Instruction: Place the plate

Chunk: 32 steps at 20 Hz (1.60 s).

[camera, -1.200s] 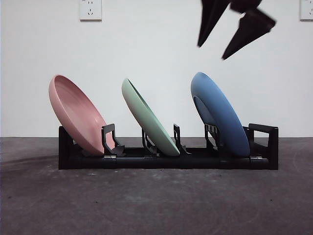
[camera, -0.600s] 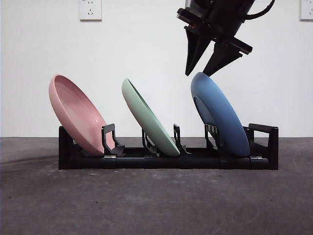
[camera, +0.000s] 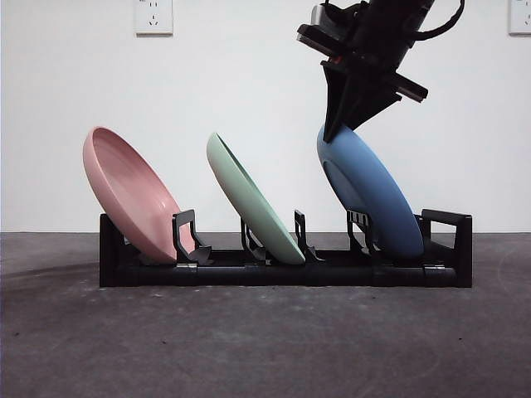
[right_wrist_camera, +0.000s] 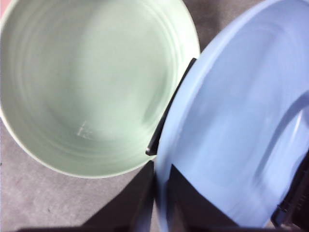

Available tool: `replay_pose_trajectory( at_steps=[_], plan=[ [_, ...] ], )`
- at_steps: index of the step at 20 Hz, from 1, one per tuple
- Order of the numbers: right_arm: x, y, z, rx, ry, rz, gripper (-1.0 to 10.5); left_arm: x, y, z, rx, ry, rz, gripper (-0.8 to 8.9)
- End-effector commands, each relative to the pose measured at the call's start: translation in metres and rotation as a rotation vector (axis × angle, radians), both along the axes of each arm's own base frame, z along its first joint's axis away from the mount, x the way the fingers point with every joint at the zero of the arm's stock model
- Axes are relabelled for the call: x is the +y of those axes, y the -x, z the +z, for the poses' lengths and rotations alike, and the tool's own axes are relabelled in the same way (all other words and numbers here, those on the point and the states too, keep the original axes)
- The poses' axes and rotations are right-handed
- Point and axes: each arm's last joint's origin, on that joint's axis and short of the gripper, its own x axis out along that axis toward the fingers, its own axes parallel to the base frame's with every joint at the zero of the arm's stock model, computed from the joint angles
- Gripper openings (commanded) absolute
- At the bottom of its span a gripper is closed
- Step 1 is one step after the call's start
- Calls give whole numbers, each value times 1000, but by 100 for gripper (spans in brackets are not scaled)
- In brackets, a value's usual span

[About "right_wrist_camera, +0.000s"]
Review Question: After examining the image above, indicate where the black plastic dish rack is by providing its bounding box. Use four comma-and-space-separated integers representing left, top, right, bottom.
145, 58, 309, 229

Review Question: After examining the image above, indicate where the light blue plate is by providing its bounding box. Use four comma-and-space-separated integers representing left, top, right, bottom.
154, 0, 309, 232

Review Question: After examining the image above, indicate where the light green plate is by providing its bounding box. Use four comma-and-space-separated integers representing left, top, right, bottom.
0, 0, 201, 179

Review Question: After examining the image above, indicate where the pink plate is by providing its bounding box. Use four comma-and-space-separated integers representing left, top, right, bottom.
0, 0, 13, 23

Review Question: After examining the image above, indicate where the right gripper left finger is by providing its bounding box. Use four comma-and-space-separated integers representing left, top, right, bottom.
19, 160, 155, 232

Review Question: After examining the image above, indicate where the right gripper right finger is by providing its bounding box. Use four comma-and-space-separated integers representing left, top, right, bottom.
168, 163, 278, 232

